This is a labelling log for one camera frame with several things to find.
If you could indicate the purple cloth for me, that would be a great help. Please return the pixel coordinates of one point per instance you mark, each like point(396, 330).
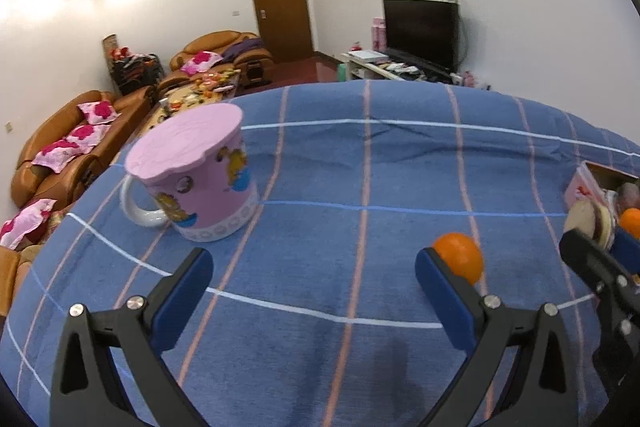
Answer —
point(245, 47)

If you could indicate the black television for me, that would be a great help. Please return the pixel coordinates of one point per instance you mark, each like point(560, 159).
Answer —
point(420, 32)

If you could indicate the black rack with clothes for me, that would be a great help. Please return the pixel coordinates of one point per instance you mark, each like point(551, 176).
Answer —
point(137, 72)

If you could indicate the cluttered coffee table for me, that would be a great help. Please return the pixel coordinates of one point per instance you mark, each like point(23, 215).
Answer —
point(195, 94)

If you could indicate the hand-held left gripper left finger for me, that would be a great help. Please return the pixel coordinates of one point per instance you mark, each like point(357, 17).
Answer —
point(182, 302)

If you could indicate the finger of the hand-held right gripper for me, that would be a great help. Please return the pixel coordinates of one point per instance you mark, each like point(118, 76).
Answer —
point(630, 249)
point(617, 332)

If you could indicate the brown leather long sofa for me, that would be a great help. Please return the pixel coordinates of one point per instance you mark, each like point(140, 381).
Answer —
point(45, 142)

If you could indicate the pale round fruit slice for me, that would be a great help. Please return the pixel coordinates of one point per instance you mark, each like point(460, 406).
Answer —
point(587, 222)

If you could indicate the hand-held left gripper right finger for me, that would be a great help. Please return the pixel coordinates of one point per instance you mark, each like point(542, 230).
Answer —
point(445, 302)

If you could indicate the leaning wooden board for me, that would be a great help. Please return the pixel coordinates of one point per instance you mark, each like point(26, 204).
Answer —
point(111, 49)

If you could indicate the pink cartoon mug with lid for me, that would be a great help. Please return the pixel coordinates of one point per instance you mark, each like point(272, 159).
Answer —
point(200, 187)

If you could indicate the orange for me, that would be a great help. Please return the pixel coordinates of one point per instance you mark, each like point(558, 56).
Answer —
point(631, 223)
point(462, 257)

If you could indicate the white television stand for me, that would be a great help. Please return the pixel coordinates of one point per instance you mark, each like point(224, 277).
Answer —
point(370, 71)

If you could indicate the pink floral cushion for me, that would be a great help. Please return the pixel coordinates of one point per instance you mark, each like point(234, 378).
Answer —
point(100, 112)
point(57, 156)
point(87, 138)
point(200, 63)
point(25, 222)

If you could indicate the purple passion fruit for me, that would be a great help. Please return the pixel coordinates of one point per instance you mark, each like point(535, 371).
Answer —
point(627, 197)

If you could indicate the metal tin box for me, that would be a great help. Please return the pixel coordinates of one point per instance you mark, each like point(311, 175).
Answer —
point(582, 187)

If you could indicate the pink gift box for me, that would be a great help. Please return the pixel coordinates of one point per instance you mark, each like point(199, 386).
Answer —
point(378, 34)

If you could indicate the brown wooden door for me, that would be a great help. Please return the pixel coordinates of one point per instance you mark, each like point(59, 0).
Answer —
point(280, 7)

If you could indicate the blue plaid blanket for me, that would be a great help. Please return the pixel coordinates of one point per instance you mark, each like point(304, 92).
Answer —
point(350, 187)

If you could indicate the white flat device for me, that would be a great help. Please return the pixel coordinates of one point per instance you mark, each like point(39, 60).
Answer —
point(369, 55)

